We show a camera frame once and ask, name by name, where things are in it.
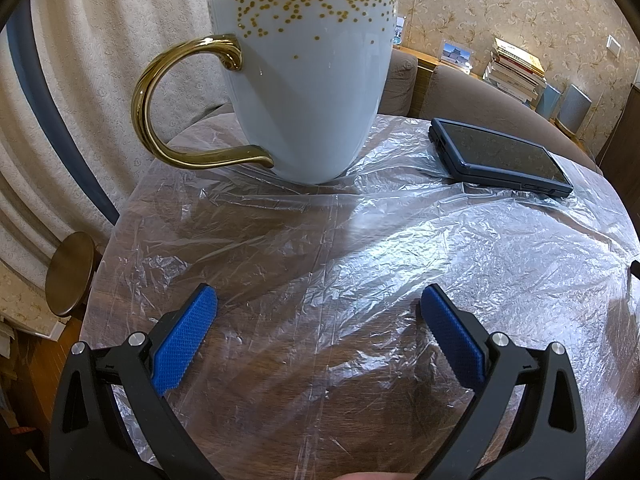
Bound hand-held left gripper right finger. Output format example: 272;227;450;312
416;283;587;480

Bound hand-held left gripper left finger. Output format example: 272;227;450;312
47;282;223;480

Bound round brown stool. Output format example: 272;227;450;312
45;231;97;318

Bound black flat case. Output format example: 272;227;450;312
428;117;574;198

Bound small blue-grey cylinder speaker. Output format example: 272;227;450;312
536;82;563;118

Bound large grey cylinder speaker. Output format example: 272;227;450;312
555;84;592;136

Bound dark wooden dresser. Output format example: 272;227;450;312
595;82;640;196

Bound stack of books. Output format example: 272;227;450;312
482;36;548;106

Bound beige curtain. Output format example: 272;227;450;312
0;0;271;261

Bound dark blue curved chair frame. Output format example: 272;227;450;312
0;10;121;233

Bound white mug gold handle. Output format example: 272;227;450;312
131;0;401;185

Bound building photo frame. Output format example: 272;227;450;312
440;41;475;71

